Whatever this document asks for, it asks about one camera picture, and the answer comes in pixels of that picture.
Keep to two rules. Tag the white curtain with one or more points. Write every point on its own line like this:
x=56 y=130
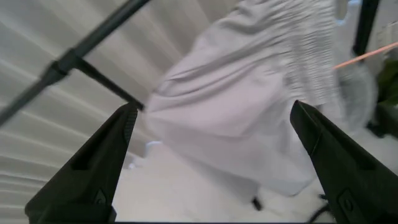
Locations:
x=46 y=31

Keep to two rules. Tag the black clothes rack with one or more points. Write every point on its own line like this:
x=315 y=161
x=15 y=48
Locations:
x=102 y=31

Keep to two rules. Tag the pale grey shorts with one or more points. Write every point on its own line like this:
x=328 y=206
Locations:
x=233 y=109

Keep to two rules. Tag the green garment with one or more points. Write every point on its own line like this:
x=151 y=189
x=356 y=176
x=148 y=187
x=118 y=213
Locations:
x=388 y=81

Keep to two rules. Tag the pink clothes hanger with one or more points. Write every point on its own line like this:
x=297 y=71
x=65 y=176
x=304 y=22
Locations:
x=367 y=55

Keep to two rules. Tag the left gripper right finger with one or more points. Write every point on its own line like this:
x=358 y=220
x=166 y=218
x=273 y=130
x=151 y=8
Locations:
x=351 y=180

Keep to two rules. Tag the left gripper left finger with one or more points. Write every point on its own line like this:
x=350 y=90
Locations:
x=81 y=186

